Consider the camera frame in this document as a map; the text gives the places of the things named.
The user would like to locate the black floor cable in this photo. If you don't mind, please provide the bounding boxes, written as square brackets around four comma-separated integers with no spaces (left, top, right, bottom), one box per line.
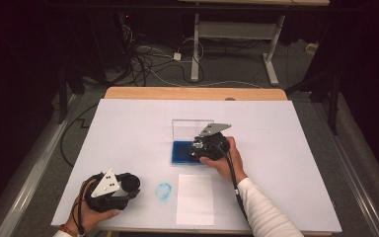
[59,103,100,167]

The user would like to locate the blue ink pad clear case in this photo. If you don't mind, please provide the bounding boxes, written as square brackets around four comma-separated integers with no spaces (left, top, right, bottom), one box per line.
[171,118,215,166]

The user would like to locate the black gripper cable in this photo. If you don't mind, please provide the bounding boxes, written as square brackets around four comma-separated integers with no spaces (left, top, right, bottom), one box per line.
[71,179,95,236]
[215,142,250,223]

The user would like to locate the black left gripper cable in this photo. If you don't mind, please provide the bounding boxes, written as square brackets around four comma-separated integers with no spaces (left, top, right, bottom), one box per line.
[71,179,95,236]

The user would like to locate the white-framed desk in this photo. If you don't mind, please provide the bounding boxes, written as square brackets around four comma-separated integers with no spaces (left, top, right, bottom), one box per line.
[179,0,330,87]

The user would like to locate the white floor cable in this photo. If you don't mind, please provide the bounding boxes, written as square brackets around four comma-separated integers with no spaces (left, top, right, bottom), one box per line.
[137,45,265,89]

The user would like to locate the aluminium rail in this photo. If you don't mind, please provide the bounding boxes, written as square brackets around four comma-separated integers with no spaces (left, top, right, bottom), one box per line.
[312,98,379,237]
[0,93,82,237]

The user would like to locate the person's right hand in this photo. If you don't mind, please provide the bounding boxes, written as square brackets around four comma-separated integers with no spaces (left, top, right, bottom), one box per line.
[199,136,249,184]

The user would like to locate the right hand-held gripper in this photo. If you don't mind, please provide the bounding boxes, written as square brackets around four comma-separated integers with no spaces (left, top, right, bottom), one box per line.
[189,122,233,162]

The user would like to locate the large white board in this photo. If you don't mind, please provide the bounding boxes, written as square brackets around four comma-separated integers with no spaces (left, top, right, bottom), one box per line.
[50,98,343,234]

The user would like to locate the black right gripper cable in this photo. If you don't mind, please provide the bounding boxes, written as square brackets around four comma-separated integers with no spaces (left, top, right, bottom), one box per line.
[215,142,250,223]

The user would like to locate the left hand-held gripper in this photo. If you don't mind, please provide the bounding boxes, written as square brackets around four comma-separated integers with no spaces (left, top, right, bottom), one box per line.
[84,168,141,212]

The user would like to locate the white paper sheet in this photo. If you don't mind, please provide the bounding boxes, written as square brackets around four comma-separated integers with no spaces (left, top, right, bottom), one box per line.
[176,173,215,227]

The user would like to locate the person's left hand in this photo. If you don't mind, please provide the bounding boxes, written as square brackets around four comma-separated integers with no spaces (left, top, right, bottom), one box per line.
[66,179,121,236]

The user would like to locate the black metal stand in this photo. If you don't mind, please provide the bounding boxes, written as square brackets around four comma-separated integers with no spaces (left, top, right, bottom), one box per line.
[57,65,85,125]
[285,65,341,136]

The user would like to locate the tangle of black floor cables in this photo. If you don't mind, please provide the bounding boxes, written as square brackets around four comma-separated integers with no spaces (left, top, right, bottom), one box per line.
[117,19,208,87]

